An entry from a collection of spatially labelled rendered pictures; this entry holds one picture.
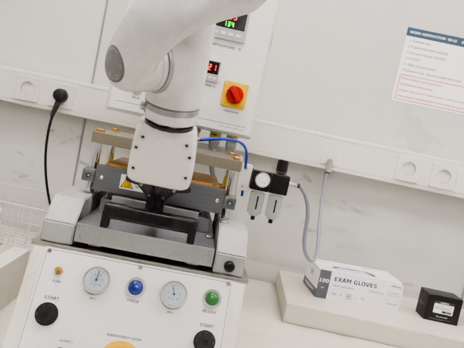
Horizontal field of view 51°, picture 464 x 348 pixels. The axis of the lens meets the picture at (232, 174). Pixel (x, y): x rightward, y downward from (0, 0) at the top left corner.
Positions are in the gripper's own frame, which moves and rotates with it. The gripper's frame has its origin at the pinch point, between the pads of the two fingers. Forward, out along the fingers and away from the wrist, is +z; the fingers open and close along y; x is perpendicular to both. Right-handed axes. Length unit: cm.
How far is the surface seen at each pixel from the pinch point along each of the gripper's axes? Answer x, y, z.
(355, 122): 64, 48, -4
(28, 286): -11.7, -15.9, 11.0
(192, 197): 5.2, 5.9, -0.3
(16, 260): 5.3, -24.4, 20.3
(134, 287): -11.0, -0.1, 8.3
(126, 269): -8.3, -2.1, 7.3
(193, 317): -12.1, 9.6, 11.1
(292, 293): 28, 36, 33
